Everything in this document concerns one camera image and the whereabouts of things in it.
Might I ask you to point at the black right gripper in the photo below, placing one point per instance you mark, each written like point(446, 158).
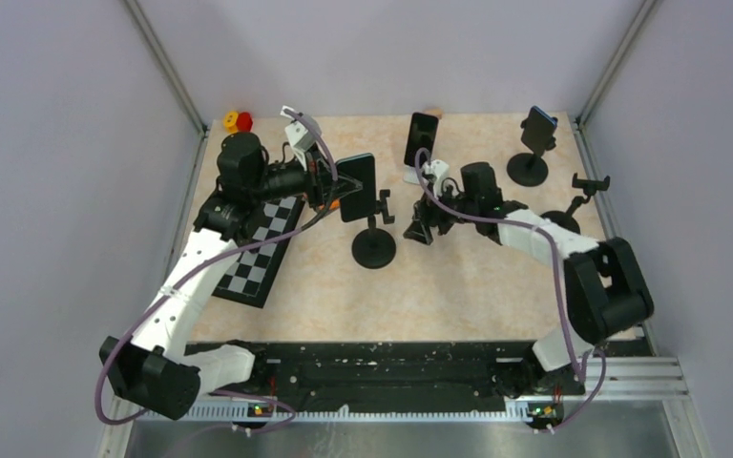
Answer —
point(427, 210)

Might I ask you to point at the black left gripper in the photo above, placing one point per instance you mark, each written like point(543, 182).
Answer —
point(321, 183)

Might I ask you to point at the dark green-edged smartphone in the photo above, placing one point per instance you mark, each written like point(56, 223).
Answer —
point(359, 198)

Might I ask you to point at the black clamp stand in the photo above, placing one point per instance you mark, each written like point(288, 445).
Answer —
point(374, 247)
point(528, 169)
point(589, 188)

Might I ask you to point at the silver metal phone stand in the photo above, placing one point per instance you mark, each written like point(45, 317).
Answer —
point(411, 175)

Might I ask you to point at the purple smartphone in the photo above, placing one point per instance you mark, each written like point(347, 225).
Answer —
point(421, 134)

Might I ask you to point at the black clamp stand back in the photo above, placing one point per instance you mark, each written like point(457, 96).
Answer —
point(528, 169)

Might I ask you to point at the blue smartphone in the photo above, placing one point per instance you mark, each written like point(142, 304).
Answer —
point(538, 131)

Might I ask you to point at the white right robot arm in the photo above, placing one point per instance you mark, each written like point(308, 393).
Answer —
point(599, 287)

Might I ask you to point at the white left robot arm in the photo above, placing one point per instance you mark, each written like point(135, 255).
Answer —
point(148, 365)

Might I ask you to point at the small wooden block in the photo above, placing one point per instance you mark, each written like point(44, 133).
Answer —
point(436, 112)

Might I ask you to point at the yellow toy block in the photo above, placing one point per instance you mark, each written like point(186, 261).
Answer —
point(230, 122)

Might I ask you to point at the black and silver chessboard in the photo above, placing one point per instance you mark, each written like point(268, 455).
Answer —
point(250, 279)

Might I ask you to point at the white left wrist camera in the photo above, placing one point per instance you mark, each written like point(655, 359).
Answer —
point(301, 133)

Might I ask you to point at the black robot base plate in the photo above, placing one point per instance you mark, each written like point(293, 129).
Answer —
point(404, 377)

